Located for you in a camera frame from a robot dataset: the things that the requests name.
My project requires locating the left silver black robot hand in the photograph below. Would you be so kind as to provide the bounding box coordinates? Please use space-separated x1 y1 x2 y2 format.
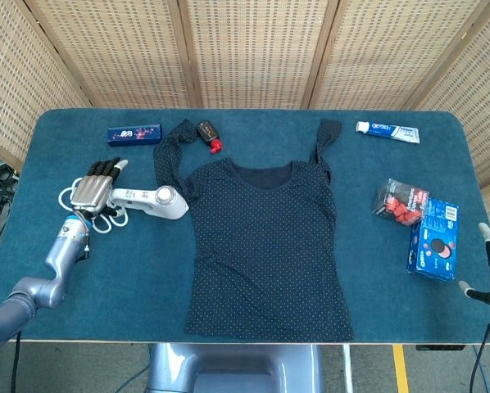
70 157 129 220

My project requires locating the white power plug and cord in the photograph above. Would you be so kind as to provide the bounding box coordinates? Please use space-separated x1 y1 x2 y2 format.
57 186 129 235

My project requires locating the white handheld steam iron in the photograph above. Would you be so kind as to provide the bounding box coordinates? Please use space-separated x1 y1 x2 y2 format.
107 185 190 221

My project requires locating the dark blue rectangular carton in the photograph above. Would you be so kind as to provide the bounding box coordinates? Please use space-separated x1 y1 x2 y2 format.
107 124 165 147

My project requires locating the blue Oreo cookie box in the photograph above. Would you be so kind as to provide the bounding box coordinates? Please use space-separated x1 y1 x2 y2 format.
406 197 461 282

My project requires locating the clear box with red pieces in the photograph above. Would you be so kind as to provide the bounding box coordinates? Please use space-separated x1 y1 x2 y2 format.
370 178 430 228

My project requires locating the black bottle with red cap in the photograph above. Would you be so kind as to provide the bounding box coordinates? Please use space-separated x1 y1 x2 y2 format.
196 120 223 156

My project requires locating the white table leg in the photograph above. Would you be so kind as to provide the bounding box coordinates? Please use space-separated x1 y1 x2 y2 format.
342 343 355 393

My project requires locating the white blue toothpaste tube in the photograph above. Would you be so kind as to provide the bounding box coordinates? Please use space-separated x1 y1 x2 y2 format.
355 120 421 145

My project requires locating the navy polka dot shirt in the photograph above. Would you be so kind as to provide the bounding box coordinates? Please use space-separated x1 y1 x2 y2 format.
153 118 355 343

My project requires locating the woven wicker folding screen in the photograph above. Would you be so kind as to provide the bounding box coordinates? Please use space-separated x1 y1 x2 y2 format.
0 0 490 224

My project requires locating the grey-blue robot torso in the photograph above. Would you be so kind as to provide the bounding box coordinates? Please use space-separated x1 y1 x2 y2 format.
146 342 324 393

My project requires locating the black bracket under table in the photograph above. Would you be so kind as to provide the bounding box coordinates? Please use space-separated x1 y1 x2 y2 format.
415 344 466 352

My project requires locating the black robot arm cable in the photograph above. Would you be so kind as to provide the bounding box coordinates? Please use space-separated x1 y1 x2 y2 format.
469 323 490 393
10 331 23 393

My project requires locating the blue floor cable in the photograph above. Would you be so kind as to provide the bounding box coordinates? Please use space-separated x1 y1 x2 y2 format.
124 363 152 393

